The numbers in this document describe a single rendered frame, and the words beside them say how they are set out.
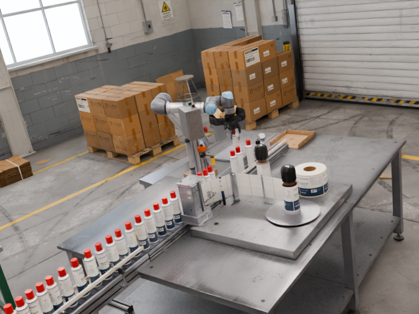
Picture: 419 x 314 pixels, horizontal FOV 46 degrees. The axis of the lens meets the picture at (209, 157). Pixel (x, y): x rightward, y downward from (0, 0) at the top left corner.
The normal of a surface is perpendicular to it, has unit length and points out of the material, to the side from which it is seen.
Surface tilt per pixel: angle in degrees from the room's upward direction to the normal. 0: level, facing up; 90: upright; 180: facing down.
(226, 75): 88
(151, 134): 90
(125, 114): 88
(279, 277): 0
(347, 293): 0
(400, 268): 0
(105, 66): 90
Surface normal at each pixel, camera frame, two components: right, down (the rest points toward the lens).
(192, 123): 0.33, 0.29
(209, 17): -0.72, 0.36
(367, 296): -0.17, -0.92
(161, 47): 0.67, 0.16
